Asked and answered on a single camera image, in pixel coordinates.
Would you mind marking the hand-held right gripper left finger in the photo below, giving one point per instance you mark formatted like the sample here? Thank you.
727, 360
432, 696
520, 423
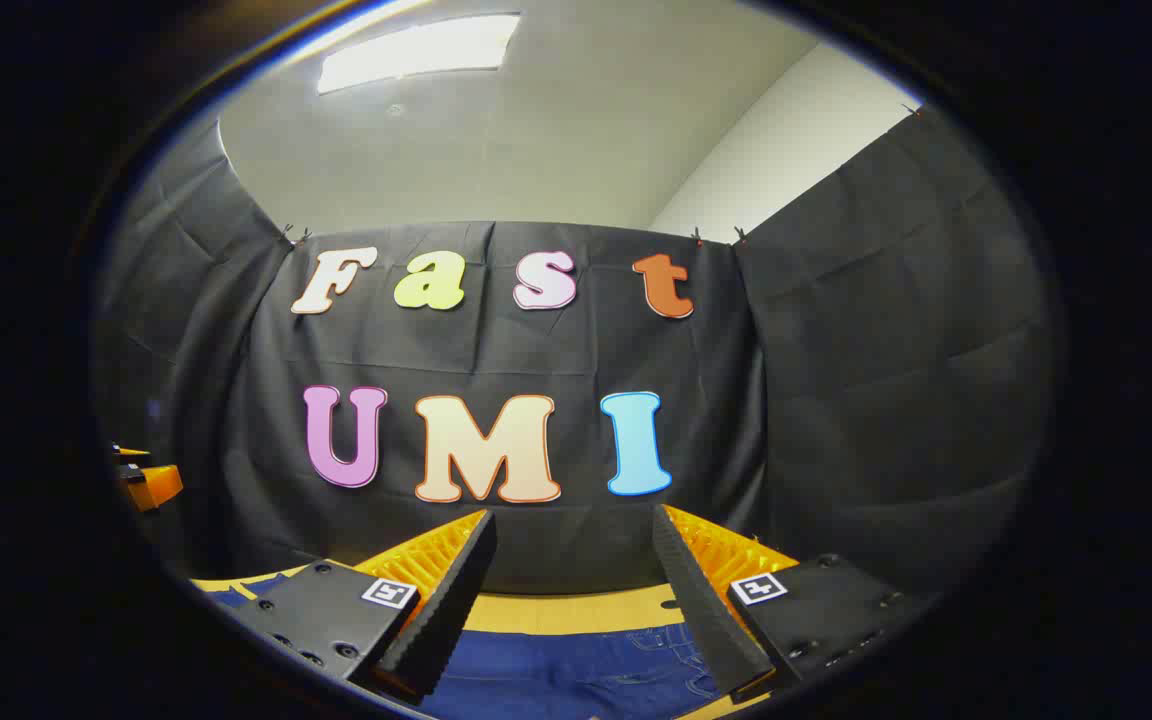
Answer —
446, 620

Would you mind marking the blue denim jeans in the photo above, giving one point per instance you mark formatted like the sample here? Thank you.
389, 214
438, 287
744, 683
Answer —
576, 675

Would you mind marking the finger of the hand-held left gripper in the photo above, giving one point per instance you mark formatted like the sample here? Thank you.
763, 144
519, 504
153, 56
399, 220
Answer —
158, 485

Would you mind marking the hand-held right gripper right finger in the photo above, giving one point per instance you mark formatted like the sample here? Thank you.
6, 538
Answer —
706, 620

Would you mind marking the black backdrop cloth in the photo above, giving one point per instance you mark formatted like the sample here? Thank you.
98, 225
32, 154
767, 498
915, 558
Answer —
836, 400

